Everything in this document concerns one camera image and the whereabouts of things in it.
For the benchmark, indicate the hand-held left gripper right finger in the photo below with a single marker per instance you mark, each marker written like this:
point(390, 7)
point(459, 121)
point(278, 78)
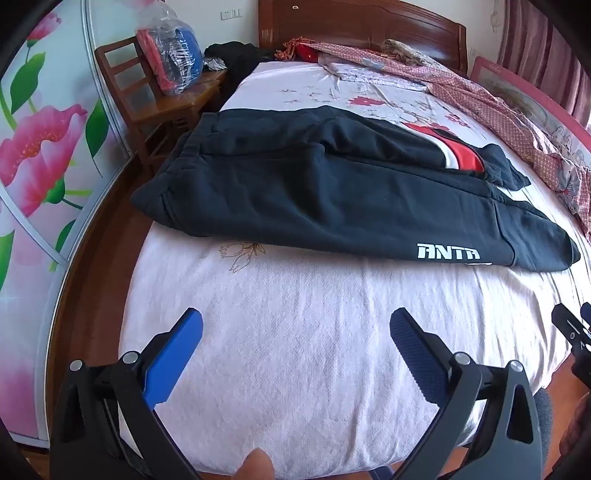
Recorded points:
point(413, 350)

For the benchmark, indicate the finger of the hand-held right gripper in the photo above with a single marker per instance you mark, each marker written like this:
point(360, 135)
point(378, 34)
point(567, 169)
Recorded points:
point(575, 330)

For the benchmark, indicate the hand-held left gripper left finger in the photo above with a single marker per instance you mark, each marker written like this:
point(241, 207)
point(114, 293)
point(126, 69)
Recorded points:
point(178, 344)

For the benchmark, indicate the dark navy pants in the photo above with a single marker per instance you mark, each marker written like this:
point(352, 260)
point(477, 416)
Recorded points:
point(295, 203)

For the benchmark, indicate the person's left hand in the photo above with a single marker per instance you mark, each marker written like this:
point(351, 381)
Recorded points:
point(254, 466)

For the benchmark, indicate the dark grey fabric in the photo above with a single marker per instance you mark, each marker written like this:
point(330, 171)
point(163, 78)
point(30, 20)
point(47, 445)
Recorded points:
point(545, 429)

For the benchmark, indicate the wooden bed with floral sheet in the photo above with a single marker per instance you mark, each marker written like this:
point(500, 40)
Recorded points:
point(295, 323)

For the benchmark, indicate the floral sliding wardrobe door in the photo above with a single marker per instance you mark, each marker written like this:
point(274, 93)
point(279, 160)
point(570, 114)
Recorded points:
point(41, 161)

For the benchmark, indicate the wooden chair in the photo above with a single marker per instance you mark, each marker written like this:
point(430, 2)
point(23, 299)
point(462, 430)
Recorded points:
point(152, 108)

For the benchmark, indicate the pink framed panel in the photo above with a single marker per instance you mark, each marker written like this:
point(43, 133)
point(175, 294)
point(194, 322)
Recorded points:
point(517, 87)

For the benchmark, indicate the pink patterned quilt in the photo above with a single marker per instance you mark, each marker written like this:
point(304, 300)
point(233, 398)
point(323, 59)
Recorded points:
point(475, 97)

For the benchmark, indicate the wooden nightstand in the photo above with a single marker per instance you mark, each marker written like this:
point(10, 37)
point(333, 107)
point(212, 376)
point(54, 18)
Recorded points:
point(210, 83)

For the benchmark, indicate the pale blue patterned cloth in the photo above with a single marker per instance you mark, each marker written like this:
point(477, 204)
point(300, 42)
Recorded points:
point(369, 76)

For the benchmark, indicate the pink curtain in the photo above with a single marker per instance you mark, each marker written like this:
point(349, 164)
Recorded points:
point(549, 50)

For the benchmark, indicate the black clothing pile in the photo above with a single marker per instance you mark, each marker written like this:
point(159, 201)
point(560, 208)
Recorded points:
point(240, 57)

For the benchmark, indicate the plastic bag of clothes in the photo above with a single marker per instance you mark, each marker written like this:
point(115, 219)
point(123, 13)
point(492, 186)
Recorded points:
point(173, 50)

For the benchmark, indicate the beige floral pillow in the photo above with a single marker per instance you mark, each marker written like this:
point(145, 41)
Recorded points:
point(411, 50)

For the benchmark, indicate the red cloth with orange fringe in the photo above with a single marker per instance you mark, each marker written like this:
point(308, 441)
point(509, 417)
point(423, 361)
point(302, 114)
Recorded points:
point(300, 50)

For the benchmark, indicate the white wall socket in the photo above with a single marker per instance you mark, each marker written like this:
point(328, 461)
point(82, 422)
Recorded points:
point(230, 14)

